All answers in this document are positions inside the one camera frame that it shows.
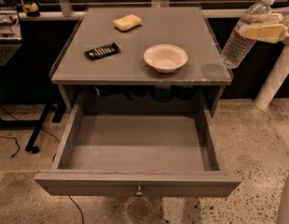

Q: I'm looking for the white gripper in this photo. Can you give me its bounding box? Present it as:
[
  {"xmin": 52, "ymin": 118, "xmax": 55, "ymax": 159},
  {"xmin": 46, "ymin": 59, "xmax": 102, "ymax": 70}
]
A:
[{"xmin": 240, "ymin": 13, "xmax": 289, "ymax": 46}]

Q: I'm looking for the clear plastic water bottle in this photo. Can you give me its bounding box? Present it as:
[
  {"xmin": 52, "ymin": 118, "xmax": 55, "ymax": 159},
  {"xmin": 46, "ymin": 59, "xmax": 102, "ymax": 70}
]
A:
[{"xmin": 220, "ymin": 0, "xmax": 275, "ymax": 69}]

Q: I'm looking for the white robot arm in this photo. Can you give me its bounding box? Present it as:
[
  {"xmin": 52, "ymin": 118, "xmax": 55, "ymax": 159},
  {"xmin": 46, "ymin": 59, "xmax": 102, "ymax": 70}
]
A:
[{"xmin": 240, "ymin": 14, "xmax": 289, "ymax": 224}]

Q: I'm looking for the grey cabinet with glass top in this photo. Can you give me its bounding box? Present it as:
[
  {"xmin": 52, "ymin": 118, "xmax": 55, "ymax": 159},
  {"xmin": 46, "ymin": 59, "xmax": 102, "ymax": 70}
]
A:
[{"xmin": 50, "ymin": 7, "xmax": 232, "ymax": 112}]

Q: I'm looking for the open grey top drawer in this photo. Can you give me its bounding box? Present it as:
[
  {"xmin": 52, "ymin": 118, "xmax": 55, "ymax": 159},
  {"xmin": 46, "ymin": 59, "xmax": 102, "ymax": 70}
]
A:
[{"xmin": 34, "ymin": 103, "xmax": 242, "ymax": 199}]

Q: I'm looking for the metal drawer knob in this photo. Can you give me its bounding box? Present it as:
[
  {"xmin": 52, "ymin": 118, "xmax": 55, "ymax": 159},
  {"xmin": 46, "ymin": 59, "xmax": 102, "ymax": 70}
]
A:
[{"xmin": 134, "ymin": 186, "xmax": 144, "ymax": 197}]

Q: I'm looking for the white diagonal pole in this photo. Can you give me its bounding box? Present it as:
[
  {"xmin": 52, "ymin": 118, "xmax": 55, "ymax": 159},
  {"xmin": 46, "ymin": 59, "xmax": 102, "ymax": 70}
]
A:
[{"xmin": 254, "ymin": 46, "xmax": 289, "ymax": 110}]

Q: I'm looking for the white paper bowl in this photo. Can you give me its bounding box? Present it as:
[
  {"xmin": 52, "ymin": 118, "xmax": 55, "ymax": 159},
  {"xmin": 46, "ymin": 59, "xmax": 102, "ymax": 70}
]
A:
[{"xmin": 144, "ymin": 44, "xmax": 188, "ymax": 74}]

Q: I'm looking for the yellow sponge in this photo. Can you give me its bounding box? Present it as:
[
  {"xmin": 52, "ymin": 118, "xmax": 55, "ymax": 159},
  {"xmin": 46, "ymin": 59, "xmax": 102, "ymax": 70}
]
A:
[{"xmin": 113, "ymin": 14, "xmax": 142, "ymax": 32}]

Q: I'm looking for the black snack bar wrapper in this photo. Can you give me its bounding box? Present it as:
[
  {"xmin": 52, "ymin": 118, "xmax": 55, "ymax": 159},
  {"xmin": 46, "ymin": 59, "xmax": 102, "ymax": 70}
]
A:
[{"xmin": 85, "ymin": 42, "xmax": 120, "ymax": 60}]

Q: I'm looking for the small yellow object on ledge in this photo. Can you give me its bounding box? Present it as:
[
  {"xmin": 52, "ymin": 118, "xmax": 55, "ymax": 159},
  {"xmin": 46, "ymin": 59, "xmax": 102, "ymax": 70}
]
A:
[{"xmin": 22, "ymin": 2, "xmax": 40, "ymax": 17}]

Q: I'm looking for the box with printed cover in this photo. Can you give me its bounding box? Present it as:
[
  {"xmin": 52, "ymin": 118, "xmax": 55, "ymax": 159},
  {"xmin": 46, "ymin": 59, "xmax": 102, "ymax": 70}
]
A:
[{"xmin": 0, "ymin": 7, "xmax": 22, "ymax": 43}]

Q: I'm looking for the black floor cable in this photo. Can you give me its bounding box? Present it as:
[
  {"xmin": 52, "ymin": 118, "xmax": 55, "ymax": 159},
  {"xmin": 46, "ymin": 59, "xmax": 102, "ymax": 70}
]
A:
[{"xmin": 0, "ymin": 105, "xmax": 85, "ymax": 224}]

